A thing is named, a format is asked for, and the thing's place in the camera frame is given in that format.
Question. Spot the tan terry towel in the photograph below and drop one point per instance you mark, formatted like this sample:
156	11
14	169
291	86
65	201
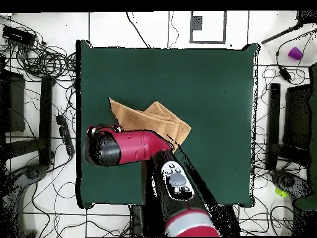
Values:
138	119

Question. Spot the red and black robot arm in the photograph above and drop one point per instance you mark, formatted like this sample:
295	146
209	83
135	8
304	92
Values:
138	148

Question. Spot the black flat box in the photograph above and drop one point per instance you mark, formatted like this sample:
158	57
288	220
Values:
14	104
297	116

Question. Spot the black power strip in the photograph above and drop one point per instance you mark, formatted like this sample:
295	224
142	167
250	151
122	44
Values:
65	135

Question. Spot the black stand bar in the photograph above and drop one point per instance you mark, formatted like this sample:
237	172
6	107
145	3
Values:
45	119
273	119

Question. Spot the dark green table cloth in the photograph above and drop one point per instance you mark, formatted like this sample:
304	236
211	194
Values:
198	86

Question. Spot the black electronics box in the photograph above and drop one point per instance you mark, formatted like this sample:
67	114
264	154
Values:
17	36

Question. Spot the dark grey square plate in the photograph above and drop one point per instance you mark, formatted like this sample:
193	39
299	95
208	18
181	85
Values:
197	22

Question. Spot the lime green object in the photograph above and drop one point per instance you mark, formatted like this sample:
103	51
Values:
281	192

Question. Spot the black power adapter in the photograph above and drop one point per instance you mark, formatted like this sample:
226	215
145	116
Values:
284	74

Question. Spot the black tripod rod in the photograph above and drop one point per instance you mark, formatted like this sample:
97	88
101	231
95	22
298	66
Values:
281	33

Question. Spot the purple cup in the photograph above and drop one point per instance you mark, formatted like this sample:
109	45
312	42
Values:
295	53

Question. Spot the dark green hanging cloth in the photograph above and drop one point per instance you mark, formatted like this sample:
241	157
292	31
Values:
314	111

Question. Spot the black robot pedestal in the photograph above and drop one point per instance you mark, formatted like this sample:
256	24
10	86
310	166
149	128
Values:
137	223

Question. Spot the grey square frame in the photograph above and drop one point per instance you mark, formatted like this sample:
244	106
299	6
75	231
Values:
208	42

